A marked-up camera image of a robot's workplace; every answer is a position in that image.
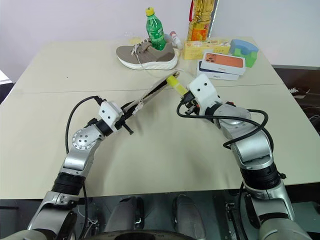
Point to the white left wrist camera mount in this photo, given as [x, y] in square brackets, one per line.
[108, 113]

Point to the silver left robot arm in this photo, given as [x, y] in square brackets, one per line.
[81, 141]

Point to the white box at table side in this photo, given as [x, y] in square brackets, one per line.
[4, 76]

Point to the black equipment beside table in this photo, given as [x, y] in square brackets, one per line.
[305, 105]

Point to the taupe sneaker with white sole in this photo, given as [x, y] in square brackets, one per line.
[150, 56]

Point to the white phone box orange print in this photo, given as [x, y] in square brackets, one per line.
[225, 62]

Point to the small white red-capped bottle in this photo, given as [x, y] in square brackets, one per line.
[175, 39]

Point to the beige grid pouch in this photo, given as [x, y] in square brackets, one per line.
[155, 90]

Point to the blue and green foam block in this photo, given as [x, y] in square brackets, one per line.
[243, 51]

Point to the green plastic soda bottle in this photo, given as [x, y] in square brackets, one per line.
[155, 30]

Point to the white phone box blue print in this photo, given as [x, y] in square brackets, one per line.
[215, 74]

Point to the yellow highlighter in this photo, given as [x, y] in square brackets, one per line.
[176, 85]

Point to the dark rounded robot foot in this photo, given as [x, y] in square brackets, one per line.
[125, 212]
[188, 215]

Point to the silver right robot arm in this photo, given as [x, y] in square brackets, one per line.
[252, 150]

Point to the large yellow cooking oil bottle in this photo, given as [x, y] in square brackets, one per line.
[198, 22]

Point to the yellow cardboard food box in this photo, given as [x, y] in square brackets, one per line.
[200, 50]

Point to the black round robot base rim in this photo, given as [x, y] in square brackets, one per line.
[140, 235]

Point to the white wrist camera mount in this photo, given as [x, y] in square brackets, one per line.
[203, 88]
[108, 113]

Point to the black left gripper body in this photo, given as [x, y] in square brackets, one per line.
[122, 123]

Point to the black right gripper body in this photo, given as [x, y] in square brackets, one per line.
[191, 106]

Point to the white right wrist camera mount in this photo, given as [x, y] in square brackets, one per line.
[203, 88]

